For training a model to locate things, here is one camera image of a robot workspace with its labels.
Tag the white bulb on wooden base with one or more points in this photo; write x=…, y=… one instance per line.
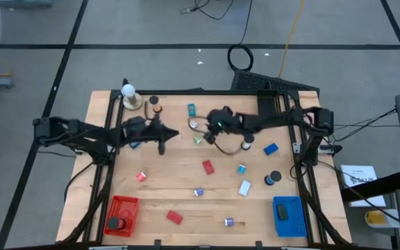
x=130, y=91

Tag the orange sand hourglass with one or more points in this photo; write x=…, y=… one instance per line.
x=153, y=100

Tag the blue sand hourglass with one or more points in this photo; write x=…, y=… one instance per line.
x=275, y=176

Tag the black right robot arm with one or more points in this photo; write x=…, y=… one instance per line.
x=283, y=119

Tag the blue white USB charger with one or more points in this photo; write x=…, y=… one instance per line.
x=241, y=169

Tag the black frame clamp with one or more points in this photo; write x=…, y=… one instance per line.
x=258, y=244
x=157, y=244

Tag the red rectangular box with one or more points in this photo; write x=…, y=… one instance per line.
x=174, y=217
x=208, y=167

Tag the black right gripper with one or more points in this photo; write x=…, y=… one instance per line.
x=226, y=123

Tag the blue plastic basket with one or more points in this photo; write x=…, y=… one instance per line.
x=297, y=222

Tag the white sand hourglass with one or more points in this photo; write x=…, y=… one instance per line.
x=245, y=145

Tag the black rectangular box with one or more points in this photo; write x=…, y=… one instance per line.
x=282, y=212

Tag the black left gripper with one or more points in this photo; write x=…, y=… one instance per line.
x=153, y=132

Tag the black beam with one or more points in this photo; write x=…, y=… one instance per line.
x=377, y=187

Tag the red plastic basket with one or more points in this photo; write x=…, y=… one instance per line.
x=125, y=205

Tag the pink white USB charger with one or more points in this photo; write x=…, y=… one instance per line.
x=141, y=176

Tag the white rectangular box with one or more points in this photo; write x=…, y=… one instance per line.
x=244, y=188

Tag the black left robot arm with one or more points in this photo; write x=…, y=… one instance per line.
x=82, y=133

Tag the purple white USB charger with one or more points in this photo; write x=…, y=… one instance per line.
x=199, y=192
x=229, y=222

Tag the red sand hourglass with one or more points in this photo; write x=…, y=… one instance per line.
x=113, y=223

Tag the white booklet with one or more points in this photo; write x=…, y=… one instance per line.
x=359, y=173

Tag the black aluminium table frame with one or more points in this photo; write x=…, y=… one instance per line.
x=203, y=92

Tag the blue rectangular box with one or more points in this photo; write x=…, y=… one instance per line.
x=271, y=149
x=135, y=146

